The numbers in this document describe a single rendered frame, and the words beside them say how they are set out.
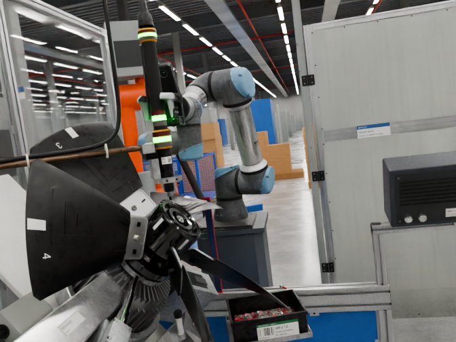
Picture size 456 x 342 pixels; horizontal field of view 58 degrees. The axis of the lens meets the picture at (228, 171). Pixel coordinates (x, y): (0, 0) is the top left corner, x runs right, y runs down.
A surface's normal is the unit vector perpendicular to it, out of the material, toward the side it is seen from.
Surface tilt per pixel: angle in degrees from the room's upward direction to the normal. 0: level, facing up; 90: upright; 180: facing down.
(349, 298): 90
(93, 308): 50
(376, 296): 90
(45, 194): 75
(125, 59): 90
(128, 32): 90
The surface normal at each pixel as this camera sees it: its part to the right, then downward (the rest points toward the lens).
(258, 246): 0.59, 0.00
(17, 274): 0.66, -0.72
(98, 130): 0.41, -0.67
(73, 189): 0.83, -0.29
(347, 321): -0.18, 0.12
